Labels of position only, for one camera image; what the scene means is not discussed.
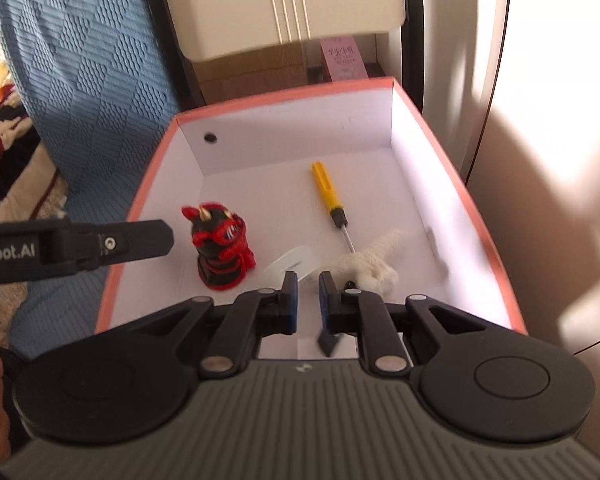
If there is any brown cardboard box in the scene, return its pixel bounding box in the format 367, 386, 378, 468
192, 40, 309, 107

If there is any printed blanket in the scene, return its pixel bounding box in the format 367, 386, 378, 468
0, 30, 72, 222

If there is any white plush toy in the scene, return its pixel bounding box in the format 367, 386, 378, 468
327, 228, 411, 295

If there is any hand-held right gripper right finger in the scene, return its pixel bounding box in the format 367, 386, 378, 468
318, 271, 488, 377

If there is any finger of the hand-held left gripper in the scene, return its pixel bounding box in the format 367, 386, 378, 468
65, 218, 175, 272

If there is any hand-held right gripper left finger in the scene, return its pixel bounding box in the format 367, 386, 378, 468
125, 270, 300, 379

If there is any red and black horned figurine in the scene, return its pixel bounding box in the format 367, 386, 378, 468
181, 201, 257, 291

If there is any clear white plastic piece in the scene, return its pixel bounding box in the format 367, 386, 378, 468
264, 245, 322, 287

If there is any blue textured blanket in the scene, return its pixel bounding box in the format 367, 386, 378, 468
0, 0, 182, 347

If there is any pink carton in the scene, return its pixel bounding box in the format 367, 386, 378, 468
321, 36, 371, 83

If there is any orange-rimmed white cardboard box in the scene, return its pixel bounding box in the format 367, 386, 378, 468
94, 76, 528, 361

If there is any yellow-handled screwdriver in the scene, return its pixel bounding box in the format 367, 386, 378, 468
311, 161, 357, 254

